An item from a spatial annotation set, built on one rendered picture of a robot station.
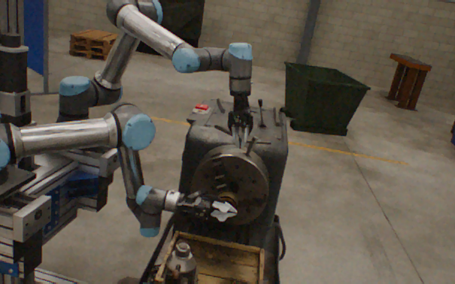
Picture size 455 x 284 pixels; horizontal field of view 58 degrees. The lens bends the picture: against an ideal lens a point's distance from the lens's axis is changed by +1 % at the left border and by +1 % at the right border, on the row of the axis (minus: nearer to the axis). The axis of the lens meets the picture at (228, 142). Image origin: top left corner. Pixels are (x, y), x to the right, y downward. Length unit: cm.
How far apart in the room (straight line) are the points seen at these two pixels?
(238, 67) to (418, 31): 1091
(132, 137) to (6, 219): 44
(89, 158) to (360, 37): 1043
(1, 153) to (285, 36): 1053
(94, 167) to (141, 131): 51
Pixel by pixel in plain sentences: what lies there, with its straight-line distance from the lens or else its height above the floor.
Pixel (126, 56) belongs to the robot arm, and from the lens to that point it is 170.
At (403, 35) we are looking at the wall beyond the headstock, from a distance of 1200.
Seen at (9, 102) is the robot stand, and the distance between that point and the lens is 159.
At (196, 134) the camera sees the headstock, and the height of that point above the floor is 123.
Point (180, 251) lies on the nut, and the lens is 111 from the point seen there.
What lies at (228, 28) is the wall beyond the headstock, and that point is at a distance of 1144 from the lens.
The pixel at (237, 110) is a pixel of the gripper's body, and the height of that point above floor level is 146.
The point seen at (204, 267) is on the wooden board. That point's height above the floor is 88.
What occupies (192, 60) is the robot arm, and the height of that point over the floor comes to 161.
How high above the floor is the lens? 183
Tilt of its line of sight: 20 degrees down
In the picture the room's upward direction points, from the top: 10 degrees clockwise
